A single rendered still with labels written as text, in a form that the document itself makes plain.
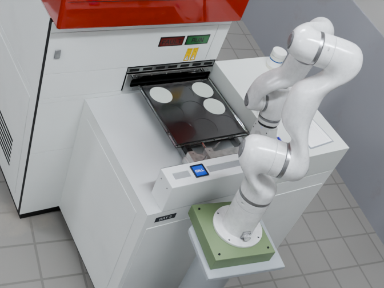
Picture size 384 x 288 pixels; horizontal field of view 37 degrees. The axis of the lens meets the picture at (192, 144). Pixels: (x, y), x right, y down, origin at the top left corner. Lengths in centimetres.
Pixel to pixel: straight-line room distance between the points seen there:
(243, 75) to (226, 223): 84
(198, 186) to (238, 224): 21
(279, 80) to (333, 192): 196
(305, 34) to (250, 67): 107
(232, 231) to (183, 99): 69
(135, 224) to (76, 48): 70
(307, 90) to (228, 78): 90
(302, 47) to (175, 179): 70
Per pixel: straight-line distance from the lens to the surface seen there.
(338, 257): 353
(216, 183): 216
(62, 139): 260
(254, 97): 204
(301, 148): 182
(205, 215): 212
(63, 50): 224
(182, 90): 254
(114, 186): 232
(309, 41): 168
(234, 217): 204
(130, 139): 234
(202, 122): 242
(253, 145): 182
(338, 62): 171
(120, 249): 239
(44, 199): 291
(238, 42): 474
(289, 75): 197
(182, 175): 209
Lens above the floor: 244
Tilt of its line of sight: 42 degrees down
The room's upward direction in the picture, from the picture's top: 24 degrees clockwise
